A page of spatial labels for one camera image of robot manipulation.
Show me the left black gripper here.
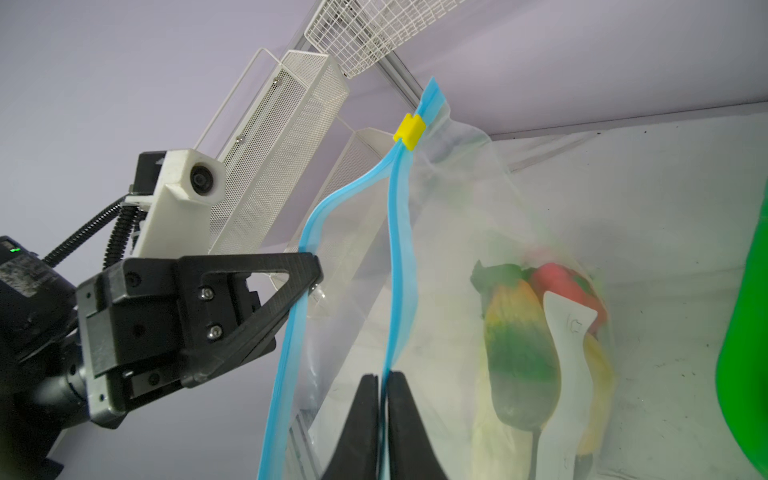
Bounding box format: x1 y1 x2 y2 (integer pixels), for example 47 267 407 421
76 253 323 429

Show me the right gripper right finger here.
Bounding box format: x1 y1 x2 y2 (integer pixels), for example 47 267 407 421
386 371 447 480

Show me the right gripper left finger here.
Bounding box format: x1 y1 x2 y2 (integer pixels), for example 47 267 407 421
321 374 380 480

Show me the white toy radish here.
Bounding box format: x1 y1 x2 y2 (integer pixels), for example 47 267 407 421
470 411 533 479

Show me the yellow green toy corn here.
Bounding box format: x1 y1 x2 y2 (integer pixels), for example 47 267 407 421
470 262 560 432

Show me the clear zip bag blue zipper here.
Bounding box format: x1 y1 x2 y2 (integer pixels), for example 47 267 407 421
258 81 603 479

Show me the yellow toy lemon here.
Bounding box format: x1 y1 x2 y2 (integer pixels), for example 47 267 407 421
577 334 616 456

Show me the red toy pepper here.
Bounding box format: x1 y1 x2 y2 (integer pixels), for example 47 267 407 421
523 262 608 336

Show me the green plastic basket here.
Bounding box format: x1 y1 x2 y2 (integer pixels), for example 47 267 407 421
715 199 767 478

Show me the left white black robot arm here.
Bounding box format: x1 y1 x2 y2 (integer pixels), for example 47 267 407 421
1 237 323 479

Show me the white mesh upper shelf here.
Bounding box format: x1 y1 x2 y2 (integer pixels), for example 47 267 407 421
195 48 349 255

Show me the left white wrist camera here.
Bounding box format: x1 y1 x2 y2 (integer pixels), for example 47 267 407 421
126 149 226 259

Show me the black corrugated cable left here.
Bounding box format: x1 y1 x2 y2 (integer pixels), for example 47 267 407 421
41 194 142 271

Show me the white wire wall basket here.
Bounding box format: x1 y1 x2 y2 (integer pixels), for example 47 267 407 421
304 0 460 79

